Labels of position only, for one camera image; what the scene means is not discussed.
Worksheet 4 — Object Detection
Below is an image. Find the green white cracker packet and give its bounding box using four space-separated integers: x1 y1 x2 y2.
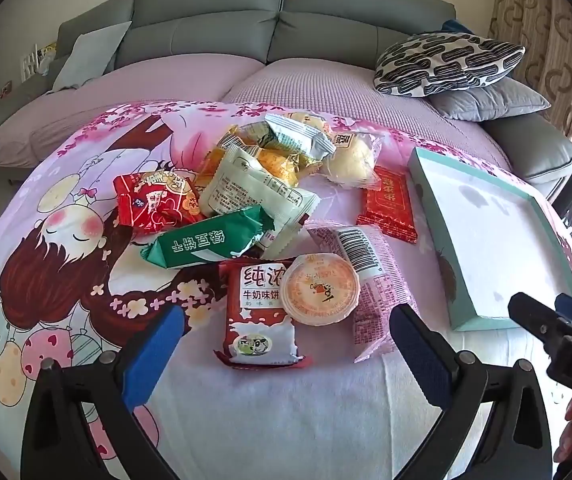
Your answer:
265 114 335 163

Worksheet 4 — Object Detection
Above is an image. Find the pink waffle sofa cover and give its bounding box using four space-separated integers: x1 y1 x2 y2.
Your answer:
0 52 514 171

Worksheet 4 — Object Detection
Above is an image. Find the grey sofa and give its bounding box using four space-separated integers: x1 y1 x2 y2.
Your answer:
0 0 572 186

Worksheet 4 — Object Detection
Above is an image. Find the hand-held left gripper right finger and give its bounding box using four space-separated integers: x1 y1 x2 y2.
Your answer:
389 303 552 480

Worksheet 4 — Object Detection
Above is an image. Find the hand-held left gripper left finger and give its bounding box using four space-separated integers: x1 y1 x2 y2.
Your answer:
22 304 187 480

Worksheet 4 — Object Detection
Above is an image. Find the light grey pillow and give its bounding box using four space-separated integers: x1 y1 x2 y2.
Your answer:
48 21 133 93

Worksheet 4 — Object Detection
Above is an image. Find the golden transparent snack packet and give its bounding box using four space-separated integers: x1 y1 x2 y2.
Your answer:
193 125 311 188

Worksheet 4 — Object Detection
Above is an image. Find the pale white snack packet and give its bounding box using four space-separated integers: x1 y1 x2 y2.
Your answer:
200 142 317 256

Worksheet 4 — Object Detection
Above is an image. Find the dark grey pillow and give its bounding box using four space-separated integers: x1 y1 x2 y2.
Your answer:
428 77 551 123

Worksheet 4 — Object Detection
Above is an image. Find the dark green snack packet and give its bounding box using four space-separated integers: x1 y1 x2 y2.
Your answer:
139 206 277 271

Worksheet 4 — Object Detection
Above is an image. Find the pink snack packet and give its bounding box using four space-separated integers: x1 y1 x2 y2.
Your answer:
306 224 397 363

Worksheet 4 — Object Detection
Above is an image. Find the blue cloth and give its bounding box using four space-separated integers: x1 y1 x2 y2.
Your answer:
440 20 476 36

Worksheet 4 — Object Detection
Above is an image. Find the beige patterned curtain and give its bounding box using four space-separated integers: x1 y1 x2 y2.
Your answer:
488 0 572 136

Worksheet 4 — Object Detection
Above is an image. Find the white magazine rack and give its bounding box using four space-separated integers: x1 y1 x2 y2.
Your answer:
20 42 58 81

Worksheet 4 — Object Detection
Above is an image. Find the red crinkled snack packet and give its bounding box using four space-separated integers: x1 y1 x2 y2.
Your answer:
112 170 205 235

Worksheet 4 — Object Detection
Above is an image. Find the red white biscuit packet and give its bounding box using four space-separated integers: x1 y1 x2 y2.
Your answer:
214 257 307 371

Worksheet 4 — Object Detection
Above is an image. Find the red gold-print packet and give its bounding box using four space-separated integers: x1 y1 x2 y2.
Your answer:
356 165 419 244

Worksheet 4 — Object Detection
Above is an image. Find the black white patterned pillow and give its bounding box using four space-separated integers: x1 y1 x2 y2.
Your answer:
373 32 526 98

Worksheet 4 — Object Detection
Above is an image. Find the pink cartoon printed blanket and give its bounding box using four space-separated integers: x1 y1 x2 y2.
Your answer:
0 100 572 480

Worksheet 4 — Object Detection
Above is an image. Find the clear bun packet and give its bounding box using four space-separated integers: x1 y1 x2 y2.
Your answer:
322 129 384 190

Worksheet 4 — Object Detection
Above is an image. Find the teal cardboard tray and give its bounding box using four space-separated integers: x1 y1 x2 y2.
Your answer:
406 147 572 332

